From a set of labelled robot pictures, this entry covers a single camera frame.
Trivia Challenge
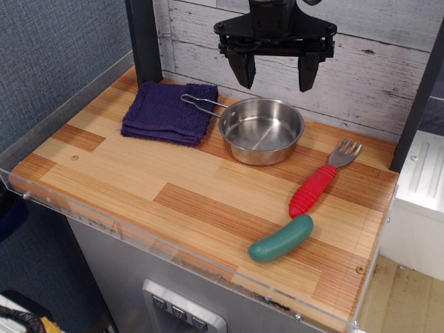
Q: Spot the black and yellow bag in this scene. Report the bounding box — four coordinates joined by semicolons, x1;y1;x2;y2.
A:
1;290;62;332

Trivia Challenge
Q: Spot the steel cabinet with dispenser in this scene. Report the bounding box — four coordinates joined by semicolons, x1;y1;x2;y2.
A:
69;219;350;332

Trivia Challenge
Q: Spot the clear acrylic table guard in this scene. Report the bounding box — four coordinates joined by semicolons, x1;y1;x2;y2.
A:
1;48;395;325

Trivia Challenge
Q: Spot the red-handled metal fork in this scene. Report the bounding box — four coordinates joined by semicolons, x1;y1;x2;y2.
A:
289;138;362;219

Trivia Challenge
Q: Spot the white side cabinet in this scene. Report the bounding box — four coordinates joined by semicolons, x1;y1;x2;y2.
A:
379;130;443;280

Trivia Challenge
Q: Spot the folded purple towel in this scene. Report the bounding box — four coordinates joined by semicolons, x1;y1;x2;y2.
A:
121;81;219;146

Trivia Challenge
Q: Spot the green toy sausage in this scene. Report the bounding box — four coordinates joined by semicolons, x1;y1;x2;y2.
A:
248;214;314;263

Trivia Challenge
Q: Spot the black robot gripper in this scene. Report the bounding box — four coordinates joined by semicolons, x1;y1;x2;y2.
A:
214;1;337;92

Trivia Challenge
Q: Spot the small steel saucepan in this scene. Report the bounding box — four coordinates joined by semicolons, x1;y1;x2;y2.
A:
180;94;305;167

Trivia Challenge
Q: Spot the dark grey right post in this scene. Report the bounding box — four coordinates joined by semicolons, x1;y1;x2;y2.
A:
391;0;444;173

